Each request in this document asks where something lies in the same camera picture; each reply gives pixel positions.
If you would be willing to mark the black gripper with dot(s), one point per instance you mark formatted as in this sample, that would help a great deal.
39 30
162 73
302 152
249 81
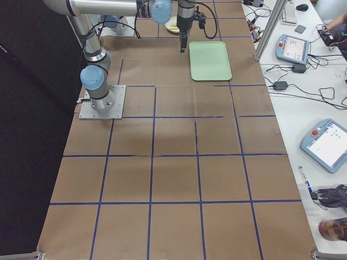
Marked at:
184 22

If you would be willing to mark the white round plate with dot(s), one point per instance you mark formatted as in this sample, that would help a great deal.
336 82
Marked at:
171 25

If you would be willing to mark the light green tray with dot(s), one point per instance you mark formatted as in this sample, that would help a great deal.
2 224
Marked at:
209 61

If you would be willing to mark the far teach pendant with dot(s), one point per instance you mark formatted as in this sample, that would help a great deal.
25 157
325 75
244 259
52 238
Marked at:
292 49

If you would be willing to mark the teach pendant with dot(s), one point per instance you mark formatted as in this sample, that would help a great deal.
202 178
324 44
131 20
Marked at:
326 144
292 49

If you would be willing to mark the black power adapter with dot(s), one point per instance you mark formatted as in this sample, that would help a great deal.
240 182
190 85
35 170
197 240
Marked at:
280 85
299 68

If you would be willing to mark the white keyboard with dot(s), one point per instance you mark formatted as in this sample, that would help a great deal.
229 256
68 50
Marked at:
288 16

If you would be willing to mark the black computer mouse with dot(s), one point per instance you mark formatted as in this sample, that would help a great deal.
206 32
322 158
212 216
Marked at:
302 7

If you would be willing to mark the brown paper table cover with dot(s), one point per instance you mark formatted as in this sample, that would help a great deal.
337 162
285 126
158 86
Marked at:
193 170

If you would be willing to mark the near teach pendant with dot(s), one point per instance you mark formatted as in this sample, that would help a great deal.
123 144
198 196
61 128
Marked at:
326 144

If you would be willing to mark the folded dark umbrella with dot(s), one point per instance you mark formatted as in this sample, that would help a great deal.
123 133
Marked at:
330 197

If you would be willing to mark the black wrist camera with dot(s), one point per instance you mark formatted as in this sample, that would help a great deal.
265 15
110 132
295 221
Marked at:
201 17

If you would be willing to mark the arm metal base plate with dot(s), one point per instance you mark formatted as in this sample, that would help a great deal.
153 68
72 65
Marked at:
129 32
110 107

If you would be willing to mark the aluminium frame post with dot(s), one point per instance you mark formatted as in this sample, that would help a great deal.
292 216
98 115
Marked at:
270 26

